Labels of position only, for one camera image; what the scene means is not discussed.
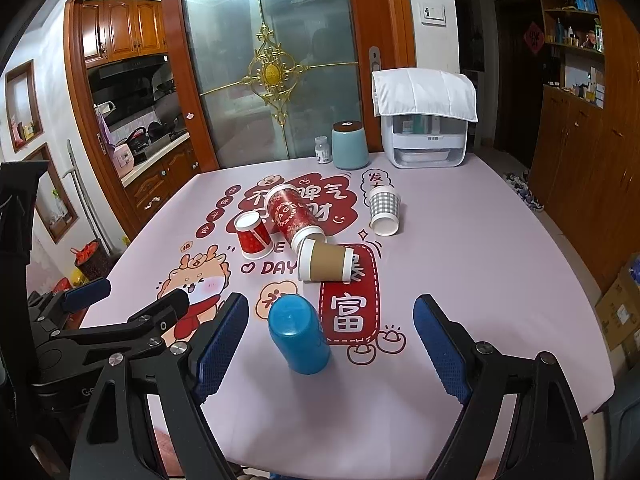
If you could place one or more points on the stacked cardboard boxes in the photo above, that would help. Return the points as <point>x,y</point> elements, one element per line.
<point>620,310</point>

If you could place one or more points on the white quilted cloth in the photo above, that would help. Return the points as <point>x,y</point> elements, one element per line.
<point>422,92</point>

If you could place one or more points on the small white bottle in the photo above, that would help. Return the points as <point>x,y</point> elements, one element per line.
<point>323,152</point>

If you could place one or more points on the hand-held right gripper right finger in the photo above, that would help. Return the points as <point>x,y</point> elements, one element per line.
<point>440,350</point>

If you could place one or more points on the grey checked paper cup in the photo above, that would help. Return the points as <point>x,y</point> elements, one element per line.
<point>385,207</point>

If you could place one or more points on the blue plastic cup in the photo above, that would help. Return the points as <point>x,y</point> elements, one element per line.
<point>298,335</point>

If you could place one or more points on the wooden upper kitchen cabinets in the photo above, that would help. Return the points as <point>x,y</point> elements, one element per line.
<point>122,27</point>

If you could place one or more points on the pink rice cooker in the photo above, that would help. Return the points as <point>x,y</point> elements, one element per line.
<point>124,159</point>

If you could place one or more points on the light blue lidded canister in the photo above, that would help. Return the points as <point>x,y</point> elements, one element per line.
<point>350,147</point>

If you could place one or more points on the tall red patterned cup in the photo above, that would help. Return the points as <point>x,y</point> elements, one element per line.
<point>290,215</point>

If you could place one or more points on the pile of shoes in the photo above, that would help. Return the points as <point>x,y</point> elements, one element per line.
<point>522,190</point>

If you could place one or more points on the dark bin with red contents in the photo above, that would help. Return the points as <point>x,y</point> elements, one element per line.
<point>92,260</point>

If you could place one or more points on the small red paper cup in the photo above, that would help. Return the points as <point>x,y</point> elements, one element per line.
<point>253,237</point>

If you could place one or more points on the wooden lower kitchen cabinet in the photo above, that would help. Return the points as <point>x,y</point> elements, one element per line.
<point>160,180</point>

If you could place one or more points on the pink printed tablecloth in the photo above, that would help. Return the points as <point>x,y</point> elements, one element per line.
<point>450,250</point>

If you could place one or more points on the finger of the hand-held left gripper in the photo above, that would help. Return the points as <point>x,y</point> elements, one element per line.
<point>87,292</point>
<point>160,312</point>

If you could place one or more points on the wooden framed wall niche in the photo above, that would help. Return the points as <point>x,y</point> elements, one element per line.
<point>22,105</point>
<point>52,195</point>

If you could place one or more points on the wooden door frame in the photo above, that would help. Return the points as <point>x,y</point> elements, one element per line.
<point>385,10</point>

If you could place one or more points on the brown sleeved paper cup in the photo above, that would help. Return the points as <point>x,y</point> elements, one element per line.
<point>327,262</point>

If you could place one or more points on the red diamond door decoration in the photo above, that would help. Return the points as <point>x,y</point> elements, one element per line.
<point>534,37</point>

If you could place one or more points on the tall wooden shelf cabinet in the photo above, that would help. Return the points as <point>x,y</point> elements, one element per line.
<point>580,160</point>

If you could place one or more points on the black range hood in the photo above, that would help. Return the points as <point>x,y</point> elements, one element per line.
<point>130,66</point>

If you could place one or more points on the white wall switch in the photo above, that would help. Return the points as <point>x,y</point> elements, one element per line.
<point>433,15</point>

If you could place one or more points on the frosted glass sliding door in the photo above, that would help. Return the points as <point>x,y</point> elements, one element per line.
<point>225,60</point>

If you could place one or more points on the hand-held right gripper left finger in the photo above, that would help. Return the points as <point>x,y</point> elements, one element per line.
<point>222,345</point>

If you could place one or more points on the white countertop appliance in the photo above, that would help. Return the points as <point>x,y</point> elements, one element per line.
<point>427,145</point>

